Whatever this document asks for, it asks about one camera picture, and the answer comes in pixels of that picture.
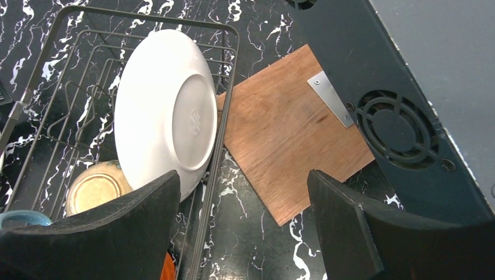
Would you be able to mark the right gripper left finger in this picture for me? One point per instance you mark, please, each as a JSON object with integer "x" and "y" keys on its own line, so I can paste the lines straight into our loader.
{"x": 125, "y": 238}

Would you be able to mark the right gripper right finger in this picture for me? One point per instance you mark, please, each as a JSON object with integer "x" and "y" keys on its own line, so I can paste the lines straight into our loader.
{"x": 363, "y": 238}

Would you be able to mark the orange ceramic mug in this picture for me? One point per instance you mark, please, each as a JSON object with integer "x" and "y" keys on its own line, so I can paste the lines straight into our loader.
{"x": 168, "y": 269}

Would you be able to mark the beige ceramic bowl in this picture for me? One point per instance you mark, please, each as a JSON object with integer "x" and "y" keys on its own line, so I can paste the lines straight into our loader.
{"x": 97, "y": 185}

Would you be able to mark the blue butterfly mug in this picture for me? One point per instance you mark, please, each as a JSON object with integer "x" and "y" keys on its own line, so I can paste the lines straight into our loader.
{"x": 27, "y": 216}

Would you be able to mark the white plate red pattern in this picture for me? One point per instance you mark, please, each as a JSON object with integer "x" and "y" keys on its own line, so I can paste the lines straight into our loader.
{"x": 165, "y": 114}

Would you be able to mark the dark grey tilted panel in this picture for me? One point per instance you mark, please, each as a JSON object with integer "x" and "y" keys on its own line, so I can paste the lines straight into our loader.
{"x": 417, "y": 78}

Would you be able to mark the wooden base board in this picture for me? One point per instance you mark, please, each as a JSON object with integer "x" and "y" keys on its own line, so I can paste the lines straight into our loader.
{"x": 279, "y": 129}

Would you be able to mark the black wire dish rack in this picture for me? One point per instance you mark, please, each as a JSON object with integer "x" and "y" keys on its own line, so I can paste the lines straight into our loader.
{"x": 74, "y": 83}

